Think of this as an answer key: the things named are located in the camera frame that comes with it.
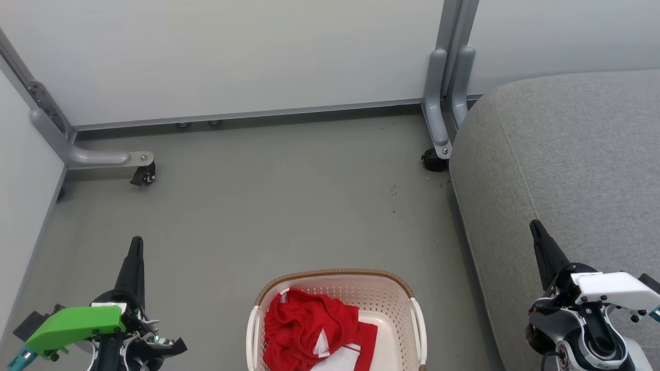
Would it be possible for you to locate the red and white shirt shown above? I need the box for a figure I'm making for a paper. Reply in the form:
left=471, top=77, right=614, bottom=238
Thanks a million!
left=263, top=287, right=378, bottom=371

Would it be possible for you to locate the grey partition bottom rail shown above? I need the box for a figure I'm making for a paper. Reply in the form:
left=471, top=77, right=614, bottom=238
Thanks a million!
left=72, top=98, right=424, bottom=131

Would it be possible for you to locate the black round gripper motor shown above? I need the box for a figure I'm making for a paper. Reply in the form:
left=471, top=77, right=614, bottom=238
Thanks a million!
left=150, top=336, right=188, bottom=357

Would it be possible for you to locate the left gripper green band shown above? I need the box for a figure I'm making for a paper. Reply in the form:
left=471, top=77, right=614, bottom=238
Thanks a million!
left=25, top=236, right=156, bottom=361

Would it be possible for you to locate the grey partition frame double foot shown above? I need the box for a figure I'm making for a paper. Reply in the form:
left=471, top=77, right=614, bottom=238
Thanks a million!
left=421, top=0, right=480, bottom=160

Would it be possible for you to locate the grey partition frame single foot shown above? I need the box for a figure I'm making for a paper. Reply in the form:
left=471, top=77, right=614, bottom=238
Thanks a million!
left=0, top=28, right=155, bottom=171

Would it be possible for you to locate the white perforated laundry basket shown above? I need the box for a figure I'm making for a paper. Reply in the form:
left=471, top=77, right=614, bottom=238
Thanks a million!
left=246, top=268, right=427, bottom=371

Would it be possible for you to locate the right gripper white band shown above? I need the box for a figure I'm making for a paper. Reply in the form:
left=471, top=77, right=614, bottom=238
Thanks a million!
left=530, top=220, right=660, bottom=313

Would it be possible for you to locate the grey fabric sofa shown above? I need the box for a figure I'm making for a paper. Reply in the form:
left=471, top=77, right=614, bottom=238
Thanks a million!
left=449, top=70, right=660, bottom=371

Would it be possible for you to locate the black caster wheel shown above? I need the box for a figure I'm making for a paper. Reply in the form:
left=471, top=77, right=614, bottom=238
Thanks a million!
left=129, top=161, right=156, bottom=187
left=421, top=148, right=450, bottom=173

